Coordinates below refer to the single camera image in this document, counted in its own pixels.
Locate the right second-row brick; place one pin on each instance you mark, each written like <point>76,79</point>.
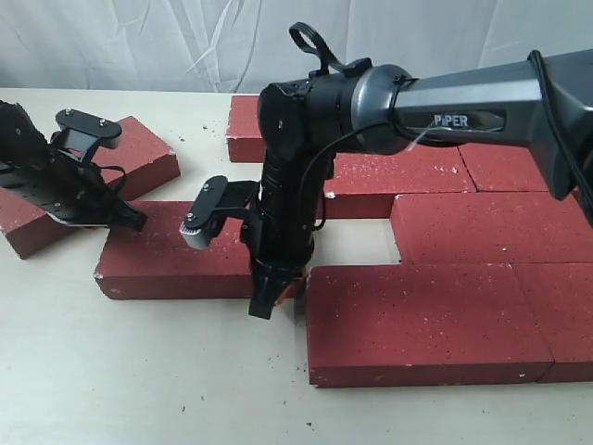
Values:
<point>502,168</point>

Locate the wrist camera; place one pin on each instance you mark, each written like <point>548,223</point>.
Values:
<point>217,200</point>
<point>81,134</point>

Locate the grey fabric backdrop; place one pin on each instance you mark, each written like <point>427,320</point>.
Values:
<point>240,46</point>

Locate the front large red brick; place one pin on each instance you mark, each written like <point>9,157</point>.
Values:
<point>421,325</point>

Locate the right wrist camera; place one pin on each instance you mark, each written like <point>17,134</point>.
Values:
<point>217,200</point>

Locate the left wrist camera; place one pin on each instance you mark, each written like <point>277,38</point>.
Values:
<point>81,134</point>

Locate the right third-row brick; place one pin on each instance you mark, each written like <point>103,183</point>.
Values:
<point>493,227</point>

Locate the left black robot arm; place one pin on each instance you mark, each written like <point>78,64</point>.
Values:
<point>16,125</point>

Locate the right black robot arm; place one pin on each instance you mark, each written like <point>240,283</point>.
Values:
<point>542,104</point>

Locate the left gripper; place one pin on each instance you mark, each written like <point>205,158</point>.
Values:
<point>71,191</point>

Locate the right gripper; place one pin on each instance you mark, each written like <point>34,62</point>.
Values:
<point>281,217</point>

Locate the back left base brick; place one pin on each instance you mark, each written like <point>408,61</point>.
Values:
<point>244,141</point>

